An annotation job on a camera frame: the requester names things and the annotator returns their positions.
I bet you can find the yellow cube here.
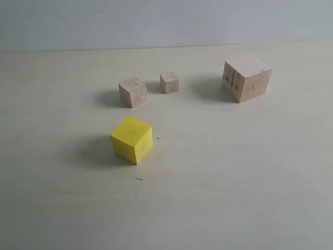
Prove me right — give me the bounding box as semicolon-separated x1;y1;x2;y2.
110;117;153;165

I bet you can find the small wooden cube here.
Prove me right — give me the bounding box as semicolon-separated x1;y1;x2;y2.
160;71;180;94

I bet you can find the large wooden cube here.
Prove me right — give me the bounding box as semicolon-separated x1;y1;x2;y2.
222;54;273;103

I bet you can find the medium wooden cube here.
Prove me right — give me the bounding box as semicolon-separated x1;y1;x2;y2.
118;76;148;108

